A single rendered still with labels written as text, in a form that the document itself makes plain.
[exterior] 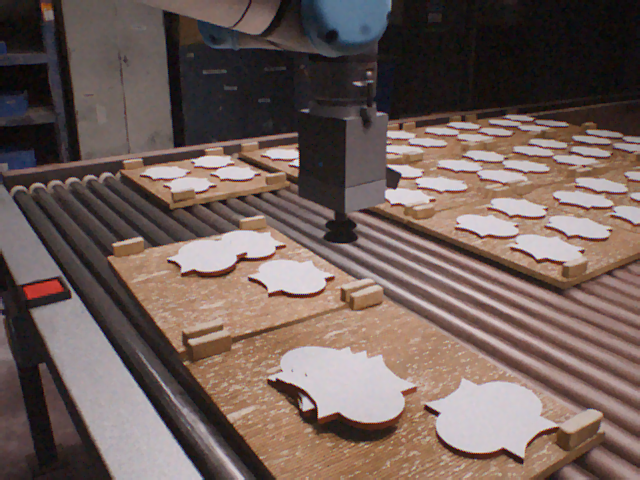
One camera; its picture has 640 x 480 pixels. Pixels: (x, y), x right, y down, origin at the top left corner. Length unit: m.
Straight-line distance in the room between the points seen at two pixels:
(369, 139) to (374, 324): 0.34
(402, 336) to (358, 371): 0.16
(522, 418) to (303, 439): 0.25
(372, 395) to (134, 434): 0.28
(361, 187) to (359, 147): 0.05
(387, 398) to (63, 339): 0.52
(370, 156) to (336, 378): 0.27
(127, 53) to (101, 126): 0.64
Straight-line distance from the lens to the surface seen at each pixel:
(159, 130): 5.51
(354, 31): 0.47
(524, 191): 1.64
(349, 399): 0.70
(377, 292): 0.96
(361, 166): 0.66
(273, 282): 1.02
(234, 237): 1.23
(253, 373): 0.80
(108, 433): 0.77
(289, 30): 0.48
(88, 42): 5.33
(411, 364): 0.83
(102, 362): 0.91
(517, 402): 0.77
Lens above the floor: 1.38
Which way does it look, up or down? 21 degrees down
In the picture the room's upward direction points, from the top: straight up
